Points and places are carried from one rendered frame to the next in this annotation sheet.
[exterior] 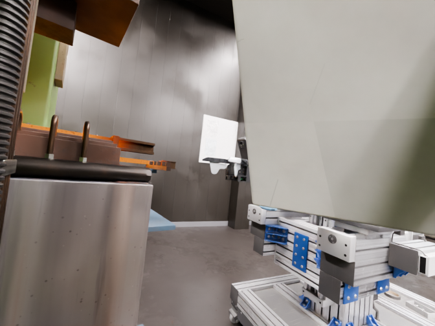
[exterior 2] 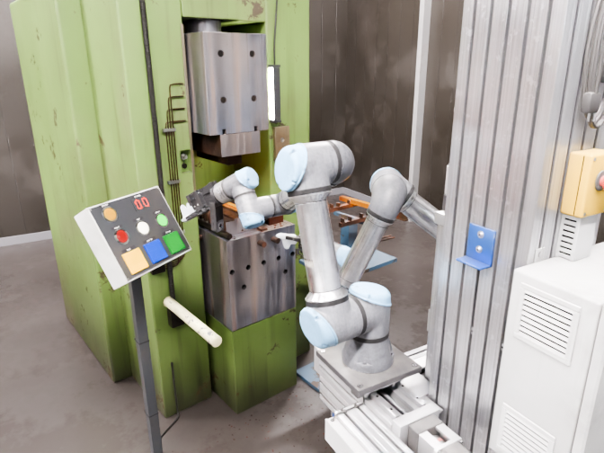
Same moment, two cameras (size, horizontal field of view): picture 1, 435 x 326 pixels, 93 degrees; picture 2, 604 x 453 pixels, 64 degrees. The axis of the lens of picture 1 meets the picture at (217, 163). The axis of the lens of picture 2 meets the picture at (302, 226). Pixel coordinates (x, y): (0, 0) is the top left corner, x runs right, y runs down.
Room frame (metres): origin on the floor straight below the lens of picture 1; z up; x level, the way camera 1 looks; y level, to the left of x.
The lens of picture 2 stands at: (0.63, -1.85, 1.64)
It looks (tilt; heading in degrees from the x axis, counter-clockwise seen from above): 19 degrees down; 87
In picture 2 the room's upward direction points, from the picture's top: straight up
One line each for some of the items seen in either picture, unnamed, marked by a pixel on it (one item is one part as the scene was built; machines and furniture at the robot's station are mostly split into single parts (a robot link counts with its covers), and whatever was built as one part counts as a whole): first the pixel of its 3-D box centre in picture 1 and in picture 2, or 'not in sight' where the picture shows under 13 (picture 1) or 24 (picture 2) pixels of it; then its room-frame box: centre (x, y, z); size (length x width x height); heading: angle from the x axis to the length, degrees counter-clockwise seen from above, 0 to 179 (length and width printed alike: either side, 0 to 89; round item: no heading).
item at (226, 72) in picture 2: not in sight; (221, 83); (0.39, 0.44, 1.56); 0.42 x 0.39 x 0.40; 126
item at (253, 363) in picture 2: not in sight; (237, 337); (0.39, 0.46, 0.23); 0.56 x 0.38 x 0.47; 126
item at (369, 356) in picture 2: not in sight; (368, 343); (0.88, -0.64, 0.87); 0.15 x 0.15 x 0.10
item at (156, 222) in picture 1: (128, 217); (348, 260); (0.98, 0.39, 0.70); 0.40 x 0.30 x 0.02; 35
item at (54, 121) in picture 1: (52, 140); not in sight; (0.34, 0.28, 0.98); 0.04 x 0.01 x 0.09; 36
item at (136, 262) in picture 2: not in sight; (135, 261); (0.14, -0.30, 1.01); 0.07 x 0.05 x 0.07; 61
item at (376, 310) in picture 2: not in sight; (368, 307); (0.88, -0.65, 0.98); 0.13 x 0.12 x 0.14; 31
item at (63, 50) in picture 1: (62, 58); (281, 144); (0.66, 0.54, 1.27); 0.09 x 0.02 x 0.17; 36
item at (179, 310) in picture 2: not in sight; (190, 320); (0.25, -0.03, 0.62); 0.44 x 0.05 x 0.05; 126
